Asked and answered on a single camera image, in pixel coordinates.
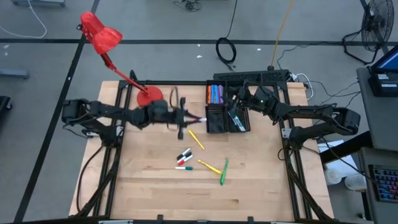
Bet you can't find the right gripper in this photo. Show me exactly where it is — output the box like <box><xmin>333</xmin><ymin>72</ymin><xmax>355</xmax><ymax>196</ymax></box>
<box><xmin>229</xmin><ymin>81</ymin><xmax>261</xmax><ymax>115</ymax></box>

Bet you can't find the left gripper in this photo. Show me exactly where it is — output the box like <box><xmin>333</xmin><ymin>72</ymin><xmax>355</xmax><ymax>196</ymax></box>
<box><xmin>146</xmin><ymin>95</ymin><xmax>203</xmax><ymax>141</ymax></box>

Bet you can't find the yellow slim highlighter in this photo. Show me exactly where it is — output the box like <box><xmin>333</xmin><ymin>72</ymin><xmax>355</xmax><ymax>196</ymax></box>
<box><xmin>197</xmin><ymin>159</ymin><xmax>223</xmax><ymax>175</ymax></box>
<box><xmin>188</xmin><ymin>129</ymin><xmax>206</xmax><ymax>151</ymax></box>

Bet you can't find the white marker red cap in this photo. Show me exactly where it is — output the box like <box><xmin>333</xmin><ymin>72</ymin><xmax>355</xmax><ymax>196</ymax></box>
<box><xmin>177</xmin><ymin>154</ymin><xmax>194</xmax><ymax>166</ymax></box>

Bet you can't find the green slim highlighter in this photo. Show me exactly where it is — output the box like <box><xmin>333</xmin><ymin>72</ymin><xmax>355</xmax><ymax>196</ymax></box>
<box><xmin>220</xmin><ymin>157</ymin><xmax>229</xmax><ymax>187</ymax></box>

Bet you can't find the black mesh plastic basket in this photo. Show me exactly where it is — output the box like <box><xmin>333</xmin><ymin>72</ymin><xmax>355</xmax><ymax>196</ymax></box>
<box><xmin>205</xmin><ymin>80</ymin><xmax>227</xmax><ymax>106</ymax></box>
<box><xmin>205</xmin><ymin>105</ymin><xmax>228</xmax><ymax>134</ymax></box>
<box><xmin>226</xmin><ymin>105</ymin><xmax>251</xmax><ymax>134</ymax></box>
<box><xmin>226</xmin><ymin>80</ymin><xmax>249</xmax><ymax>106</ymax></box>

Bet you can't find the black perforated rack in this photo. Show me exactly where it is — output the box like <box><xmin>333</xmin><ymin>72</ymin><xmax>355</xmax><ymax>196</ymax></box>
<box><xmin>213</xmin><ymin>69</ymin><xmax>290</xmax><ymax>84</ymax></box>

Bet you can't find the red desk lamp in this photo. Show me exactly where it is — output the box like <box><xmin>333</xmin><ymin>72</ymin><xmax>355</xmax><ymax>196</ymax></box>
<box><xmin>77</xmin><ymin>11</ymin><xmax>164</xmax><ymax>108</ymax></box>

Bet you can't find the white paper sheet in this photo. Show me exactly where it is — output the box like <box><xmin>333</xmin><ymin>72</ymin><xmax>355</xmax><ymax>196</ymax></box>
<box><xmin>317</xmin><ymin>139</ymin><xmax>359</xmax><ymax>175</ymax></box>

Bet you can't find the white cup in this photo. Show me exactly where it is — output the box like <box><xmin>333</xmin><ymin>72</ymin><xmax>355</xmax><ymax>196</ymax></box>
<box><xmin>324</xmin><ymin>167</ymin><xmax>343</xmax><ymax>186</ymax></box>

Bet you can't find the grey cabinet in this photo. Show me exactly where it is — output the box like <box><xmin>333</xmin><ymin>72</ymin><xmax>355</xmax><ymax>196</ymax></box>
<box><xmin>356</xmin><ymin>67</ymin><xmax>398</xmax><ymax>152</ymax></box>

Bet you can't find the black device box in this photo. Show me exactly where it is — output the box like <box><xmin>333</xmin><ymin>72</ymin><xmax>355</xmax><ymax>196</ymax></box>
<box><xmin>368</xmin><ymin>72</ymin><xmax>398</xmax><ymax>98</ymax></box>

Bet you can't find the laptop with blue screen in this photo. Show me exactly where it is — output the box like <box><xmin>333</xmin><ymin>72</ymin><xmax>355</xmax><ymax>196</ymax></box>
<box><xmin>371</xmin><ymin>45</ymin><xmax>398</xmax><ymax>75</ymax></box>

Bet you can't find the black floor fan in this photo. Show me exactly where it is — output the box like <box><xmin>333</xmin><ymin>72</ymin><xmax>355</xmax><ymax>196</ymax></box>
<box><xmin>341</xmin><ymin>0</ymin><xmax>396</xmax><ymax>65</ymax></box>

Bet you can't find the backlit keyboard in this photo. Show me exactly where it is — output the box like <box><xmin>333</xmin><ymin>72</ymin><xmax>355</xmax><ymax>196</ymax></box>
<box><xmin>368</xmin><ymin>164</ymin><xmax>398</xmax><ymax>203</ymax></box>

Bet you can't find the grey metal foot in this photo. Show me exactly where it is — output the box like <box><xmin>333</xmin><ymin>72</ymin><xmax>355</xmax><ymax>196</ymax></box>
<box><xmin>0</xmin><ymin>68</ymin><xmax>30</xmax><ymax>80</ymax></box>

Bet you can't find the black metal table frame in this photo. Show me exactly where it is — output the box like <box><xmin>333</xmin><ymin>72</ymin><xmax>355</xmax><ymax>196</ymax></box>
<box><xmin>68</xmin><ymin>70</ymin><xmax>336</xmax><ymax>222</ymax></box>

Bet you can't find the black coiled cable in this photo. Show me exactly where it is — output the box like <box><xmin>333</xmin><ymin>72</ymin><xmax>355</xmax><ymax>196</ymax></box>
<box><xmin>215</xmin><ymin>0</ymin><xmax>239</xmax><ymax>72</ymax></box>

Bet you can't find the white power cable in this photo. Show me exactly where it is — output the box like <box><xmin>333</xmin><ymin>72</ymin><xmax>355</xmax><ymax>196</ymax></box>
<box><xmin>291</xmin><ymin>72</ymin><xmax>315</xmax><ymax>101</ymax></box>

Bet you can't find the yellow extension cable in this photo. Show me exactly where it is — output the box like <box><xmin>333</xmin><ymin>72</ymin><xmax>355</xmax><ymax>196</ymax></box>
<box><xmin>267</xmin><ymin>0</ymin><xmax>295</xmax><ymax>71</ymax></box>

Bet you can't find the black cable bundle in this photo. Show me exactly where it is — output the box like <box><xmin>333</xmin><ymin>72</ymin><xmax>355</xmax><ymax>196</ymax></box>
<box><xmin>172</xmin><ymin>0</ymin><xmax>203</xmax><ymax>13</ymax></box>

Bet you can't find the white floor cable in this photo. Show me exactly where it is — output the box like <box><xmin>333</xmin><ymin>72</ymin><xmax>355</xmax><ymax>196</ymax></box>
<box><xmin>0</xmin><ymin>0</ymin><xmax>48</xmax><ymax>40</ymax></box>

